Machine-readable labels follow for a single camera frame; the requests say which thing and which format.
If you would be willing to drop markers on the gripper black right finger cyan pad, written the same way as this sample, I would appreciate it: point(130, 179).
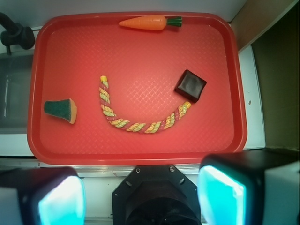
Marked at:
point(253, 187)

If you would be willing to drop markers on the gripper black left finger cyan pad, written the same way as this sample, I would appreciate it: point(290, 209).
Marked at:
point(42, 196)

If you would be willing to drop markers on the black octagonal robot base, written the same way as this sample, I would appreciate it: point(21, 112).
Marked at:
point(156, 195)

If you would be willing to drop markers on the green and orange sponge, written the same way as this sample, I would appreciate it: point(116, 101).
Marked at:
point(64, 109)

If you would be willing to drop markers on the red plastic tray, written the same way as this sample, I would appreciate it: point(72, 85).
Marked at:
point(142, 67)

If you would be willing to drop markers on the dark brown square block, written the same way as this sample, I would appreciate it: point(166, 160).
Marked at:
point(190, 86)

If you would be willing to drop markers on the grey metal sink basin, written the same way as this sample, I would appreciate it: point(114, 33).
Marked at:
point(15, 78)

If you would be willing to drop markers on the orange toy carrot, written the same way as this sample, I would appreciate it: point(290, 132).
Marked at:
point(151, 22)

